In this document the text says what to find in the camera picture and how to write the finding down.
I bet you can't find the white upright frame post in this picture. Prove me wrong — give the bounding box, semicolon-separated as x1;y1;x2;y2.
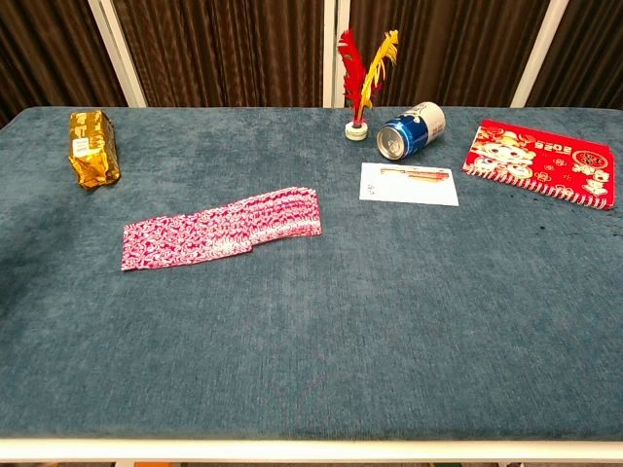
321;0;351;109

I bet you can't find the gold foil package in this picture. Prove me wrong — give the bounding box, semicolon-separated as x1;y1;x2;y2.
68;109;122;191

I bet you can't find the white table edge rail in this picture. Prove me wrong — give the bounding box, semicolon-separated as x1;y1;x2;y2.
0;437;623;464

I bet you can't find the white slanted frame post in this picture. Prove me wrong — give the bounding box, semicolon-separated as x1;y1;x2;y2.
87;0;148;109
509;0;570;109

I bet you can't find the blue velvet tablecloth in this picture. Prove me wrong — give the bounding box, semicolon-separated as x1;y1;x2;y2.
0;105;623;442

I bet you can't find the red yellow feather shuttlecock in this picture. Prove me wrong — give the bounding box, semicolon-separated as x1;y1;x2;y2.
337;27;399;143

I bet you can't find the white printed paper card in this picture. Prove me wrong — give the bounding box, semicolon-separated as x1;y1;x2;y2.
358;162;460;207

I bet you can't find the blue white drink can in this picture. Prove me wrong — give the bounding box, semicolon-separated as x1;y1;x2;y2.
376;100;447;162

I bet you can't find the brown pleated curtain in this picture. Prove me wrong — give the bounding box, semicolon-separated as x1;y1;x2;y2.
0;0;623;129

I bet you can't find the spread pink playing card deck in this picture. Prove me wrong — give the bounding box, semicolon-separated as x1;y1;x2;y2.
148;186;323;269

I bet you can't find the red spiral bound calendar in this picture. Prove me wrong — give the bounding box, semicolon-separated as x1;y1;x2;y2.
460;118;616;211

